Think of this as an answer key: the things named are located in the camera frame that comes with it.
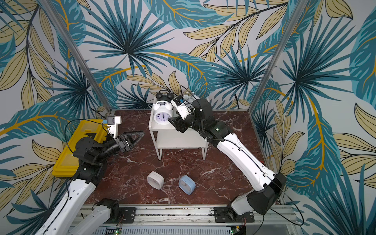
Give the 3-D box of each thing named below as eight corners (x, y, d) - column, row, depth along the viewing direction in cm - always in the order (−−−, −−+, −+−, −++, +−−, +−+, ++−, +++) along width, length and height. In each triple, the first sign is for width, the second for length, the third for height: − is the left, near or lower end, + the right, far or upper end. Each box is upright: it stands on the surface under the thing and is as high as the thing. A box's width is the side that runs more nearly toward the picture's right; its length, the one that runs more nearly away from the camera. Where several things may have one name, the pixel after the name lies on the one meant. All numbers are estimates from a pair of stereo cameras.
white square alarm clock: (148, 184, 85) (144, 179, 78) (153, 175, 89) (150, 169, 82) (161, 190, 83) (159, 186, 76) (166, 181, 87) (164, 175, 80)
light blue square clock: (177, 186, 85) (176, 181, 78) (183, 178, 88) (183, 172, 81) (190, 196, 81) (191, 192, 74) (196, 187, 85) (197, 182, 78)
